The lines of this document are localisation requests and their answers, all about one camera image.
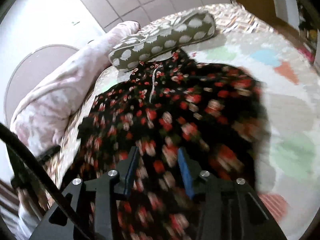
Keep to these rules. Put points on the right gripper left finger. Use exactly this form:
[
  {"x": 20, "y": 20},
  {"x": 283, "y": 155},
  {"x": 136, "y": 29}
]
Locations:
[{"x": 94, "y": 203}]

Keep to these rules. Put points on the black floral zip-up garment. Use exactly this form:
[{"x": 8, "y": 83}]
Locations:
[{"x": 211, "y": 110}]

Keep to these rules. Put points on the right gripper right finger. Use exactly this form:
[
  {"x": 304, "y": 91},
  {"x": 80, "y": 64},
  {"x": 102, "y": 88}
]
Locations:
[{"x": 229, "y": 209}]

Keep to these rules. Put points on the grey curved headboard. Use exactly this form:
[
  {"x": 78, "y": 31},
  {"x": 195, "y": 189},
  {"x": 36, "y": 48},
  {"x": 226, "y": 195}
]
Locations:
[{"x": 30, "y": 71}]

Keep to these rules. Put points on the pink floral folded comforter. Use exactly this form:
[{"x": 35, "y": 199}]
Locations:
[{"x": 41, "y": 117}]

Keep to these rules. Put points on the olive pillow with white dots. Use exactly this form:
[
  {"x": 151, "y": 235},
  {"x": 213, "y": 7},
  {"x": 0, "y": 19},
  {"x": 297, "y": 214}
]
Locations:
[{"x": 186, "y": 28}]

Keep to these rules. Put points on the cluttered white shelf unit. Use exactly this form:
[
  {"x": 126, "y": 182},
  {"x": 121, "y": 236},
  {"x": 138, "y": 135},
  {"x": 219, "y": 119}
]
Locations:
[{"x": 308, "y": 32}]

